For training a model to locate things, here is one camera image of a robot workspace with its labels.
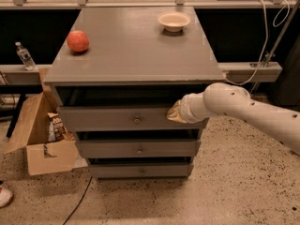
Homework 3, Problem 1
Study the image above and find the grey bottom drawer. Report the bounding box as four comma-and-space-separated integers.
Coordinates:
88, 157, 193, 179

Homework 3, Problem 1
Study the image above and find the snack bag in box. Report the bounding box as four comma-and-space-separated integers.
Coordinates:
48, 112, 74, 143

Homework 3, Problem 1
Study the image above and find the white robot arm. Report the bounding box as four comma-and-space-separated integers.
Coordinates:
167, 82, 300, 155

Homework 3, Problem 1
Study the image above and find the grey top drawer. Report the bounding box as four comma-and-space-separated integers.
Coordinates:
58, 107, 208, 132

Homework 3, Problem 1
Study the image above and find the clear plastic water bottle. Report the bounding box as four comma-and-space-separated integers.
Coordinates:
15, 41, 36, 71

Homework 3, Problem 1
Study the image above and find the grey wooden drawer cabinet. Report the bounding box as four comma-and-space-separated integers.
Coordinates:
43, 6, 227, 180

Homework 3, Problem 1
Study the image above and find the white bowl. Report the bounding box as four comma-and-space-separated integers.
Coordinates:
157, 11, 191, 32

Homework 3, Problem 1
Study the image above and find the slanted metal rod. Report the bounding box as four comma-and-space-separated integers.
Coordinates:
248, 0, 300, 81

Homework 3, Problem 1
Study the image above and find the red apple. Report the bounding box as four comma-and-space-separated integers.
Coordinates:
67, 30, 89, 53

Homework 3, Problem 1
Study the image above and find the grey drawer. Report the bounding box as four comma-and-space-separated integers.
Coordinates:
88, 157, 193, 179
76, 129, 201, 158
58, 107, 208, 132

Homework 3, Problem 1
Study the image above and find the metal railing beam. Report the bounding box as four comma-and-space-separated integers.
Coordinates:
0, 62, 282, 85

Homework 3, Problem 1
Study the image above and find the black floor cable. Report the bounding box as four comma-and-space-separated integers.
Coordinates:
61, 175, 94, 225

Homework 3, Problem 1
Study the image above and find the grey middle drawer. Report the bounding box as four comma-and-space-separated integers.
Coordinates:
76, 129, 201, 158

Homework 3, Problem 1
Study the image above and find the brown cardboard box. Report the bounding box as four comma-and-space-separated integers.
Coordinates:
3, 67, 80, 176

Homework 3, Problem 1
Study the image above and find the white and red shoe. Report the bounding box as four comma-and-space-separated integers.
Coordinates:
0, 186, 13, 207

